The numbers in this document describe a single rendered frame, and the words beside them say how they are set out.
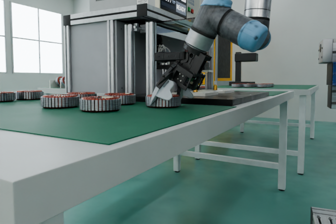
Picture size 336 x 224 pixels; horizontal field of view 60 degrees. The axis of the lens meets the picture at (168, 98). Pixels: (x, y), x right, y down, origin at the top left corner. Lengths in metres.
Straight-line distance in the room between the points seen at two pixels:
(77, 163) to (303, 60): 6.25
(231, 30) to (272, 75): 5.79
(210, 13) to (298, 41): 5.76
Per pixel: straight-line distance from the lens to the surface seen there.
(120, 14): 1.19
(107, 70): 1.22
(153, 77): 1.10
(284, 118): 2.30
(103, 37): 1.25
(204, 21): 0.80
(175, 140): 0.53
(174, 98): 0.87
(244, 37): 0.76
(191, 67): 0.83
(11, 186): 0.30
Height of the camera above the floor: 0.84
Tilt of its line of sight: 4 degrees down
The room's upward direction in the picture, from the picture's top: straight up
